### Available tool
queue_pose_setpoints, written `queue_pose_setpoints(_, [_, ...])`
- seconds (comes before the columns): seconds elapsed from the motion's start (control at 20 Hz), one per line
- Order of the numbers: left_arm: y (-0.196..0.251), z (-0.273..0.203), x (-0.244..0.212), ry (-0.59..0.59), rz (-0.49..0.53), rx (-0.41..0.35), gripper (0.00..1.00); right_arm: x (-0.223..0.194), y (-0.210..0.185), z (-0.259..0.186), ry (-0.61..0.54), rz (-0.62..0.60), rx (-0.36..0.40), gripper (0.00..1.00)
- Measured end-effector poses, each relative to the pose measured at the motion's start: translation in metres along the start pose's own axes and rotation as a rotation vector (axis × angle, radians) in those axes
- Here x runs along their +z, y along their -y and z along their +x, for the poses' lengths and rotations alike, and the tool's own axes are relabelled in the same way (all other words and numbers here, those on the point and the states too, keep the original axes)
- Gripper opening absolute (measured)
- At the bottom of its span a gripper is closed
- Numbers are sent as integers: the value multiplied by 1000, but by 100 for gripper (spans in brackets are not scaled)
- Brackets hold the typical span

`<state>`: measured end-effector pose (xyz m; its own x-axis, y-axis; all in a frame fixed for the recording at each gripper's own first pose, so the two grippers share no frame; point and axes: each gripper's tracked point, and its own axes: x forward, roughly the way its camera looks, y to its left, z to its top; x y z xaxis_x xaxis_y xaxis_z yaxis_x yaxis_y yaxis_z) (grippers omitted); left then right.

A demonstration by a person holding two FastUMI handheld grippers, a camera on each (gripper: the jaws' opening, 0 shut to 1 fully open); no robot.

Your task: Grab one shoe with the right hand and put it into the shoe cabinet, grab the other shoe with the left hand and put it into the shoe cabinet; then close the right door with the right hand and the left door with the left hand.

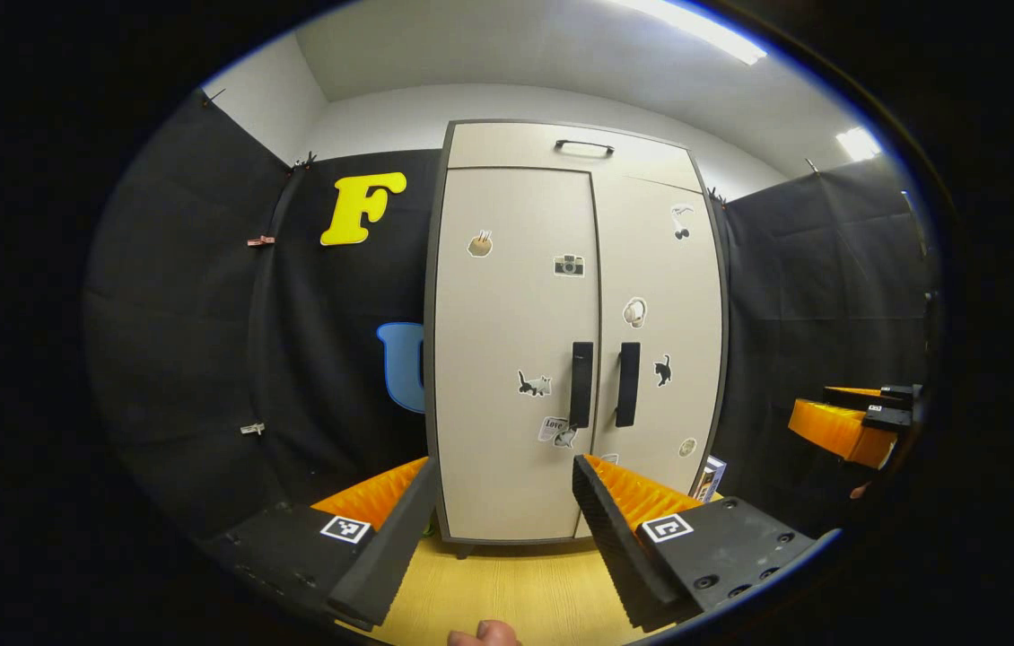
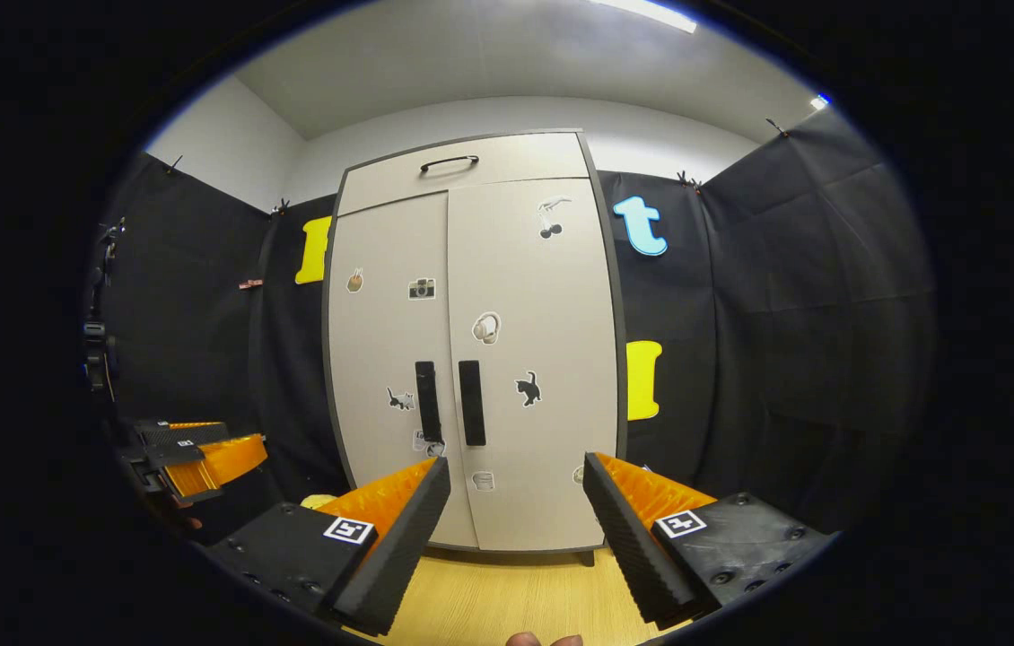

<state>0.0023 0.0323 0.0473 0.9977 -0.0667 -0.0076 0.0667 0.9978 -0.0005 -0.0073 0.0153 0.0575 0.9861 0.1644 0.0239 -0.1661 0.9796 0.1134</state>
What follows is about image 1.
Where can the small printed box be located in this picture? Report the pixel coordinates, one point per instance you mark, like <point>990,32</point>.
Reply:
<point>710,478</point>

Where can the pink clip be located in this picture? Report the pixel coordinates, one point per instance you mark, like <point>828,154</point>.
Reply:
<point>261,240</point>

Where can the black clip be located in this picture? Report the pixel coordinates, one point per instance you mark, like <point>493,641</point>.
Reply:
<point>304,163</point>

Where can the white shoe cabinet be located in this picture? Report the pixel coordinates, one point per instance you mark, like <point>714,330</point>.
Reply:
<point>516,144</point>

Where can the long ceiling light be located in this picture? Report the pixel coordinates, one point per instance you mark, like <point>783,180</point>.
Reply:
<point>695,27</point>

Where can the white shoe cabinet door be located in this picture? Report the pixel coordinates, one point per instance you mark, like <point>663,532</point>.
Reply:
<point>668,269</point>
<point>507,332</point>

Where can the black backdrop cloth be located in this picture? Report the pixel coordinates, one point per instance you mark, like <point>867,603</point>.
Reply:
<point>830,269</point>
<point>184,314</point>

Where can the white cabinet drawer front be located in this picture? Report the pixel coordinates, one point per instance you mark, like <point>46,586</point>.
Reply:
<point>507,148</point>

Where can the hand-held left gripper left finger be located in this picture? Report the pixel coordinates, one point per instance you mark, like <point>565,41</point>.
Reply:
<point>390,556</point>

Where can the small ceiling light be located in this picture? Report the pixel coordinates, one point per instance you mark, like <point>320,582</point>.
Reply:
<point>857,144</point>

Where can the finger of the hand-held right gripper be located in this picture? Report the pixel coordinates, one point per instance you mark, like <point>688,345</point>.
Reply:
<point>870,397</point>
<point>830,431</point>

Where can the silver clip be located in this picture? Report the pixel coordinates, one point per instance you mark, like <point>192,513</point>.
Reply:
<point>252,429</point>

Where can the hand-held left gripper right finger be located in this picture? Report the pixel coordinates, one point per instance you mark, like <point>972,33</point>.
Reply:
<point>615,547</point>

